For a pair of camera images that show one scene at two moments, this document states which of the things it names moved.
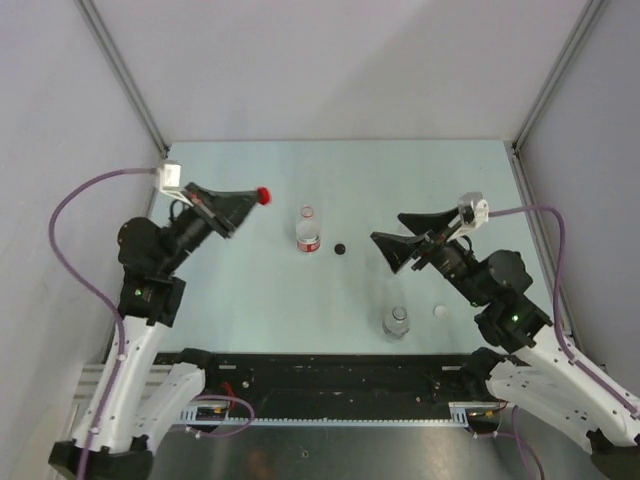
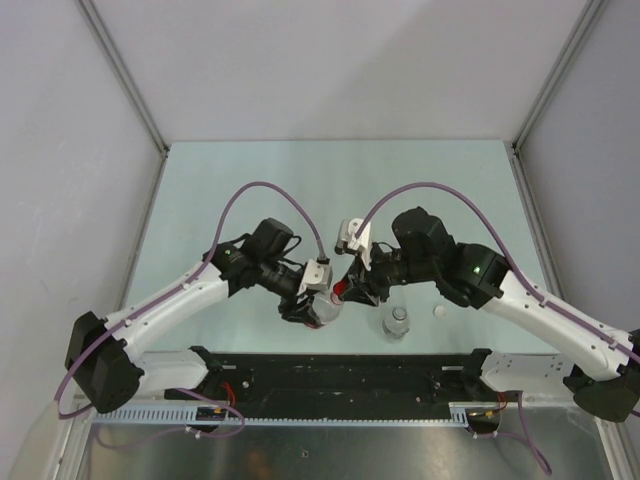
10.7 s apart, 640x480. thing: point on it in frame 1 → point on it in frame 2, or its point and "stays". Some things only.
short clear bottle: (396, 326) stays
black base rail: (332, 386) stays
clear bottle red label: (308, 231) → (324, 309)
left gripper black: (222, 210) → (293, 311)
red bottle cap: (263, 195) → (339, 287)
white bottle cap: (440, 312) stays
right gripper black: (397, 249) → (364, 285)
